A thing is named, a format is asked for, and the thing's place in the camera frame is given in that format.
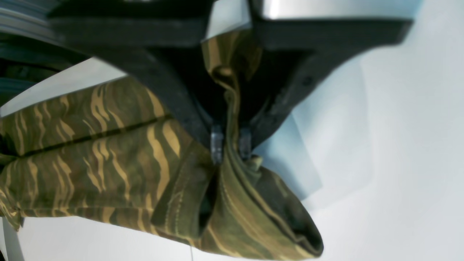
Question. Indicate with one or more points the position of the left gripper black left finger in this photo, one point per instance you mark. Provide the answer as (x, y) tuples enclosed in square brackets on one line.
[(159, 43)]

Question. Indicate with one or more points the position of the camouflage T-shirt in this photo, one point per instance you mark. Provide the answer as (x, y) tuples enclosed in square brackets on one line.
[(113, 153)]

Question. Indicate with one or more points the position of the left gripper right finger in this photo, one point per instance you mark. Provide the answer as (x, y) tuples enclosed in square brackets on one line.
[(302, 43)]

